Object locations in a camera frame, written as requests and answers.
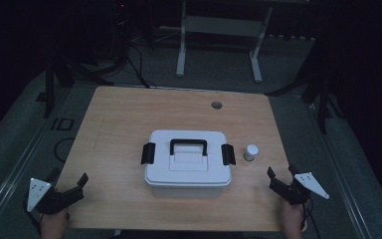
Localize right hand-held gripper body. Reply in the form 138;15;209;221
269;171;330;206

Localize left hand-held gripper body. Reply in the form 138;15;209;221
26;177;85;215

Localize person's left hand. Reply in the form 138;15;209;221
39;208;71;239

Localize person's right hand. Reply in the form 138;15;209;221
281;199;308;239

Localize small white round bottle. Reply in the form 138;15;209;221
243;143;260;162

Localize black metal stand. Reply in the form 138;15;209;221
35;54;115;120
266;41;345;135

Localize white lidded storage box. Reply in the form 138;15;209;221
140;128;237;187

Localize white plastic storage box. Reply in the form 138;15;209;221
144;179;233;199

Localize black looped floor cable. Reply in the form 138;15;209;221
53;136;77;164

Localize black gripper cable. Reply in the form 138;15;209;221
301;198;323;239

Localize black square floor frame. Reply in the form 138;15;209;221
50;117;76;131

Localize black floor cables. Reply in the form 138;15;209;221
124;41;158;90

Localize white metal desk frame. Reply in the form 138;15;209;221
175;0;275;84

